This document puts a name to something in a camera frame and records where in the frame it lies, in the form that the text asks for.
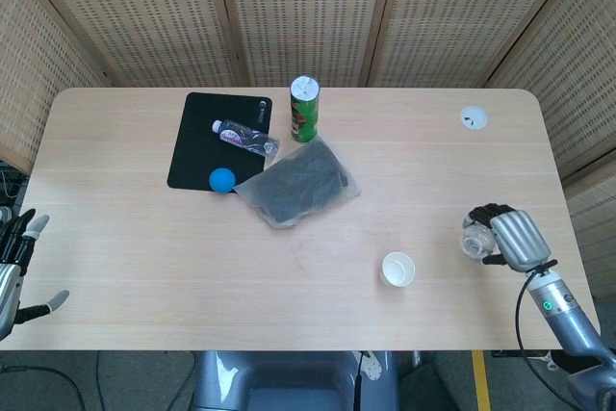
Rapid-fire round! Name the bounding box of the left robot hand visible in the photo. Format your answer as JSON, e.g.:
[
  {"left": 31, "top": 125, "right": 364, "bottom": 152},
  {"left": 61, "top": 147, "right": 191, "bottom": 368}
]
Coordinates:
[{"left": 0, "top": 208, "right": 71, "bottom": 341}]

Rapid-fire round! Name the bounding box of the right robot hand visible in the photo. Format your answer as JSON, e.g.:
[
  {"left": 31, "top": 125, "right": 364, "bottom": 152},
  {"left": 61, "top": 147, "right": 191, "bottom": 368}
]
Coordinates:
[{"left": 461, "top": 202, "right": 552, "bottom": 271}]

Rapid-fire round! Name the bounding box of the transparent water bottle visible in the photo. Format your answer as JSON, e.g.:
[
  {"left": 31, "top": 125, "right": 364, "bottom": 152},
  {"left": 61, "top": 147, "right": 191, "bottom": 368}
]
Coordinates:
[{"left": 460, "top": 217, "right": 500, "bottom": 264}]

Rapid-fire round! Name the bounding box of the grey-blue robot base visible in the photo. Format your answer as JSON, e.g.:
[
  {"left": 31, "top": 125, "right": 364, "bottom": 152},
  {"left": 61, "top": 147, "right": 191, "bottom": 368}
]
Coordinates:
[{"left": 191, "top": 350, "right": 401, "bottom": 411}]

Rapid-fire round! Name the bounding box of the white paper cup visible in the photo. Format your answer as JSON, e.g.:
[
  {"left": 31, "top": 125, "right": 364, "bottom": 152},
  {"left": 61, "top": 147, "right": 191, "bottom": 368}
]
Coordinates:
[{"left": 378, "top": 250, "right": 417, "bottom": 288}]

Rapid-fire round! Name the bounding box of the labelled empty plastic bottle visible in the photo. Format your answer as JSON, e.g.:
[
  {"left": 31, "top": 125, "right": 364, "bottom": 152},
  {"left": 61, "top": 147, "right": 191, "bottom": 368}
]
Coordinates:
[{"left": 210, "top": 118, "right": 281, "bottom": 159}]

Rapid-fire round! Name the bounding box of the wicker screen panel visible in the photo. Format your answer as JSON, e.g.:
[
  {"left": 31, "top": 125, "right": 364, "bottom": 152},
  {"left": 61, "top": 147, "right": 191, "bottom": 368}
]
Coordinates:
[
  {"left": 18, "top": 0, "right": 252, "bottom": 90},
  {"left": 213, "top": 0, "right": 401, "bottom": 90},
  {"left": 484, "top": 0, "right": 616, "bottom": 299},
  {"left": 368, "top": 0, "right": 597, "bottom": 90},
  {"left": 0, "top": 0, "right": 111, "bottom": 176}
]

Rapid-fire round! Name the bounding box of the blue ball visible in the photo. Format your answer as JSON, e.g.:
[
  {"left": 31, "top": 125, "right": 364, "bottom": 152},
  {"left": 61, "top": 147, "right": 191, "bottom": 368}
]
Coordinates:
[{"left": 208, "top": 167, "right": 238, "bottom": 195}]

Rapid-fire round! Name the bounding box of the grey bag with dark cloth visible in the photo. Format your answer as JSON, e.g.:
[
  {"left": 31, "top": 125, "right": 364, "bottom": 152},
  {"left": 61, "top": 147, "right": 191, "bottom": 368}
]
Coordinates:
[{"left": 232, "top": 136, "right": 363, "bottom": 231}]

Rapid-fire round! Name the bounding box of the black mouse pad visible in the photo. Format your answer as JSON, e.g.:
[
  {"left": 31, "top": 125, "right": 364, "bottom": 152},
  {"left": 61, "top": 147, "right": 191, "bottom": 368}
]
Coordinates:
[{"left": 167, "top": 91, "right": 273, "bottom": 193}]

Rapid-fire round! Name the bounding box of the green chips can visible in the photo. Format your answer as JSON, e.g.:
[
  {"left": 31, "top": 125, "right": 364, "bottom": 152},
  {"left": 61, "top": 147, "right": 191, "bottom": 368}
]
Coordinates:
[{"left": 289, "top": 75, "right": 321, "bottom": 143}]

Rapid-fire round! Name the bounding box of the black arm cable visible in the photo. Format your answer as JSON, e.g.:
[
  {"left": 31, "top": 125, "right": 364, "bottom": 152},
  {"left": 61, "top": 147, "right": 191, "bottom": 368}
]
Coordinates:
[{"left": 514, "top": 261, "right": 577, "bottom": 376}]

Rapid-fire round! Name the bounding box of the black floor cable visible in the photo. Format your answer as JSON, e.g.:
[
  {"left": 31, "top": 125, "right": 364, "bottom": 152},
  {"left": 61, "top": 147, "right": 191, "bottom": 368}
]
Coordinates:
[{"left": 0, "top": 365, "right": 84, "bottom": 411}]

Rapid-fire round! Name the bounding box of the white round cable grommet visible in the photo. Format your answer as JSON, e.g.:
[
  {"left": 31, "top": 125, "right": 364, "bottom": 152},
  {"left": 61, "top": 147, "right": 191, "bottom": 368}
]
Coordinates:
[{"left": 457, "top": 105, "right": 490, "bottom": 131}]

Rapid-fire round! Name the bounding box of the white perforated bracket plate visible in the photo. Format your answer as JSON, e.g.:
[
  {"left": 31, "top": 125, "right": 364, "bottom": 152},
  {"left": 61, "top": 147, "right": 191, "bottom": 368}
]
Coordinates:
[{"left": 360, "top": 351, "right": 383, "bottom": 384}]

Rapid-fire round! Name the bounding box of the black strap on base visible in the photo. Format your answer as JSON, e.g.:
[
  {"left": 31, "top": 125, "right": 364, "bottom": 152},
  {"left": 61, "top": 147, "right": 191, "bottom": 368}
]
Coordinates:
[{"left": 352, "top": 351, "right": 366, "bottom": 411}]

